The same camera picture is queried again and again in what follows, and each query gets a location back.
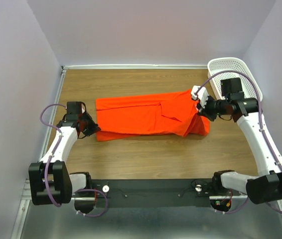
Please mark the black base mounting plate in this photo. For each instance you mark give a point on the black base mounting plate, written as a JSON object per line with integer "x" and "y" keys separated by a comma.
{"x": 153, "y": 193}

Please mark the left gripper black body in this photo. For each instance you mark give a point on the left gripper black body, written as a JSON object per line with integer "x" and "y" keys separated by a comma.
{"x": 89, "y": 126}

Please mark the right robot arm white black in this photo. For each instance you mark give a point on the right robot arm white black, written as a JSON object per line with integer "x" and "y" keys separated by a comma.
{"x": 267, "y": 185}

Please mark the orange t shirt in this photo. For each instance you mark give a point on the orange t shirt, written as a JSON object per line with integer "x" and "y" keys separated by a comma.
{"x": 155, "y": 114}

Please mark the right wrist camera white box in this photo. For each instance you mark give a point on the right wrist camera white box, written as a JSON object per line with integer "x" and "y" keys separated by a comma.
{"x": 200, "y": 94}

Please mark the white perforated plastic basket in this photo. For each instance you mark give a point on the white perforated plastic basket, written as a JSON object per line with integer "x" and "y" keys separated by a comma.
{"x": 234, "y": 68}

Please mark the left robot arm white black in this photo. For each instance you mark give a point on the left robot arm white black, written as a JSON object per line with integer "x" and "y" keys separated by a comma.
{"x": 50, "y": 181}

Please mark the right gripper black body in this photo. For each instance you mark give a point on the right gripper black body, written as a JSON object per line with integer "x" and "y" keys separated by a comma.
{"x": 213, "y": 107}

